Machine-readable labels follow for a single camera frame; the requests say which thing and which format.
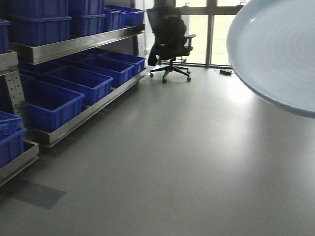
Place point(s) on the black office chair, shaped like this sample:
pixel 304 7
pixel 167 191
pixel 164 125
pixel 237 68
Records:
pixel 170 42

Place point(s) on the stainless steel shelving rack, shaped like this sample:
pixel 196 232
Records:
pixel 51 100

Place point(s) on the light blue plate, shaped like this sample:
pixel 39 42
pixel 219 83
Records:
pixel 271 47

